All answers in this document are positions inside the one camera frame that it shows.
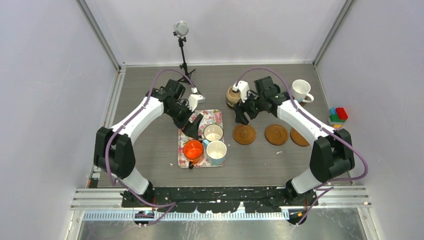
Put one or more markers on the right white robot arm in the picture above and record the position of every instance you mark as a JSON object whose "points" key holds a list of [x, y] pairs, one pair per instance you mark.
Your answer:
{"points": [[331, 155]]}

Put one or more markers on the dark brown wooden coaster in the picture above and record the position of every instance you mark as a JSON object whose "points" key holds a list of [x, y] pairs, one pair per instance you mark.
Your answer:
{"points": [[231, 107]]}

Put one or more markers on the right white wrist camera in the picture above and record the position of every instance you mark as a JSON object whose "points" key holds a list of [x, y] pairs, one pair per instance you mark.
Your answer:
{"points": [[242, 87]]}

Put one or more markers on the beige mug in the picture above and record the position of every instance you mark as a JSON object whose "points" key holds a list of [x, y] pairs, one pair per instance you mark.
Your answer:
{"points": [[232, 97]]}

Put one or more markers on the floral serving tray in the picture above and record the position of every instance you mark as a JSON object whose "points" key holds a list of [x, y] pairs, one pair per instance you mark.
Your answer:
{"points": [[211, 116]]}

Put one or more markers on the orange mug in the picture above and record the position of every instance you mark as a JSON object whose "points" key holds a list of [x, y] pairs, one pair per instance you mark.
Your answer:
{"points": [[193, 151]]}

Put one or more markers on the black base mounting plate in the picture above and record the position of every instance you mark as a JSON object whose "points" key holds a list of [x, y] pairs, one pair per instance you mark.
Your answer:
{"points": [[254, 199]]}

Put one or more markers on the microphone on black tripod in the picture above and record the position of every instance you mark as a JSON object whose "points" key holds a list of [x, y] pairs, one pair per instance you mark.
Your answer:
{"points": [[180, 30]]}

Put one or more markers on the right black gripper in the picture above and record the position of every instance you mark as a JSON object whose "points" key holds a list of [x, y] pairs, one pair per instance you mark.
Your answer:
{"points": [[240, 118]]}

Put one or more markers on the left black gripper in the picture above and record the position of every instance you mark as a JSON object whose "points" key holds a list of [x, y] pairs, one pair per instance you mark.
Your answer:
{"points": [[191, 129]]}

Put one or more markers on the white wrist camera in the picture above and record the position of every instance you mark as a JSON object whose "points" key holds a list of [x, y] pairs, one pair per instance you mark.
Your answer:
{"points": [[242, 87], [195, 99]]}

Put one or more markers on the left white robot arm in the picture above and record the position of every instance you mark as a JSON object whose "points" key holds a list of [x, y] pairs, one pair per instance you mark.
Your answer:
{"points": [[114, 151]]}

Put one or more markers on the white mug blue base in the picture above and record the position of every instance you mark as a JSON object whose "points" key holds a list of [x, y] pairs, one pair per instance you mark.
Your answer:
{"points": [[300, 90]]}

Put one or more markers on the colourful toy block stack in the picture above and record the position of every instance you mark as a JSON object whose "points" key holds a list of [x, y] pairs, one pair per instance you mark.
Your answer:
{"points": [[337, 117]]}

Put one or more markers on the white light blue mug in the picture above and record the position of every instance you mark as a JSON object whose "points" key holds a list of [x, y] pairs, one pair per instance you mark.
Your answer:
{"points": [[215, 152]]}

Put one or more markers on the white mug brown rim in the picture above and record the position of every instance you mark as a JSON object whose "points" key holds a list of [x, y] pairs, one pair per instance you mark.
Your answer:
{"points": [[213, 132]]}

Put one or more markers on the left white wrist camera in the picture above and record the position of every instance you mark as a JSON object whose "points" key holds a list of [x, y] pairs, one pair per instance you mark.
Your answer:
{"points": [[195, 99]]}

